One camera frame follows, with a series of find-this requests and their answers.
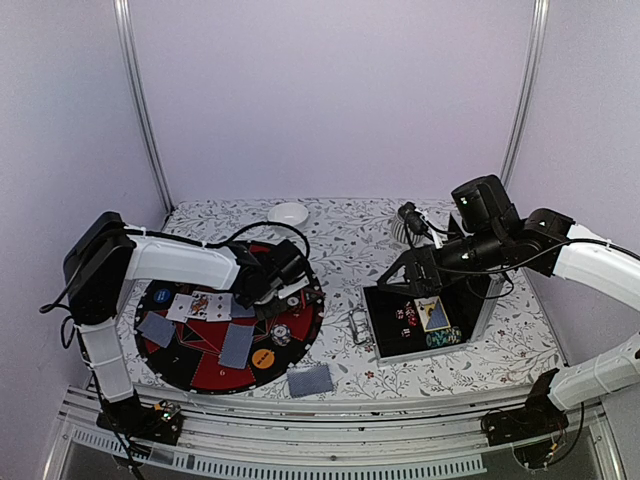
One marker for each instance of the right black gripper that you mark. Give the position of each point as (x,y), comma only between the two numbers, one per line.
(414,260)

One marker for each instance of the red black 100 chip stack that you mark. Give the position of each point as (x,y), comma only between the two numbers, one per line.
(294,302)

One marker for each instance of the dealt blue playing cards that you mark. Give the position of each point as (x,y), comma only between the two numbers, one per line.
(236,346)

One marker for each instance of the orange big blind button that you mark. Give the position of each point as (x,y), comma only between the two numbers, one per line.
(263,359)

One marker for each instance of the ace of diamonds card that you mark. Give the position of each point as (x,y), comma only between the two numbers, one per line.
(179,309)

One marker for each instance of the blue small blind button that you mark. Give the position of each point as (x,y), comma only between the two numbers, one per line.
(162,295)

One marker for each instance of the red black triangle card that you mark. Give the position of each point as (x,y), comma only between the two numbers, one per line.
(317,297)

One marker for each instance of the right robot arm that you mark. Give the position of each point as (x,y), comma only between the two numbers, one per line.
(554,245)

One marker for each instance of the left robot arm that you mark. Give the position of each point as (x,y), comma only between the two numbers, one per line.
(112,256)

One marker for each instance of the red dice group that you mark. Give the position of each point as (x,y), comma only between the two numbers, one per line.
(408,322)

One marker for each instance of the boxed card deck ace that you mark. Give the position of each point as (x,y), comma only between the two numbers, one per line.
(431,313)

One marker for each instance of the aluminium poker chip case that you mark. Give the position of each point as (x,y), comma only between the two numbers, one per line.
(469,303)

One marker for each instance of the white ceramic bowl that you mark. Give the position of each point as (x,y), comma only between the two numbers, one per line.
(290,213)

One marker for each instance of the striped grey white cup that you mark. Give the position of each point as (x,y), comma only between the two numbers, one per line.
(402,233)

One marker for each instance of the lower poker chip row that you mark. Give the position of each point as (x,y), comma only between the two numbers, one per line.
(443,338)

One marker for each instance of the round red black poker mat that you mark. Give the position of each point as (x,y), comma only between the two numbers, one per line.
(191,361)

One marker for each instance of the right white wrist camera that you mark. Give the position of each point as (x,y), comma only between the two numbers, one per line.
(415,223)

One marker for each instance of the front aluminium rail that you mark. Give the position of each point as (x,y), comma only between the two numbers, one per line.
(243,437)

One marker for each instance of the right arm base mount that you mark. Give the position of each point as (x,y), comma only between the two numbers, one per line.
(535,418)

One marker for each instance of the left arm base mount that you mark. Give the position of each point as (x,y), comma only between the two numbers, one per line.
(160,423)

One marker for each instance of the left aluminium frame post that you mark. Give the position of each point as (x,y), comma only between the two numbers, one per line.
(126,36)

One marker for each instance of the aluminium frame post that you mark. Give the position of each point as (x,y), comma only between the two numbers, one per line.
(126,36)
(533,56)

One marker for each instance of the right aluminium frame post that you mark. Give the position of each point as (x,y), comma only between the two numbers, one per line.
(533,56)

